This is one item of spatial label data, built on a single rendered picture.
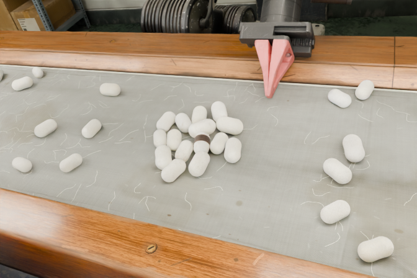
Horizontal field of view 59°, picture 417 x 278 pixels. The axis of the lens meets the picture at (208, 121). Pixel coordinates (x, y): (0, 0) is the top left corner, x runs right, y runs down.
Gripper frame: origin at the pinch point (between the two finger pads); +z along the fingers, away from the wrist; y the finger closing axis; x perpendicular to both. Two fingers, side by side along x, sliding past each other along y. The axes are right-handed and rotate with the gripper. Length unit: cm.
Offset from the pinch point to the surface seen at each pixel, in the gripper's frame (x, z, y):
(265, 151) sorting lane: -5.1, 9.1, 1.8
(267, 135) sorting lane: -3.2, 6.8, 1.4
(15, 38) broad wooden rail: 7, -10, -62
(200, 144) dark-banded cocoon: -8.1, 9.7, -5.7
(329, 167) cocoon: -8.1, 10.3, 9.8
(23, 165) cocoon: -12.9, 16.0, -28.5
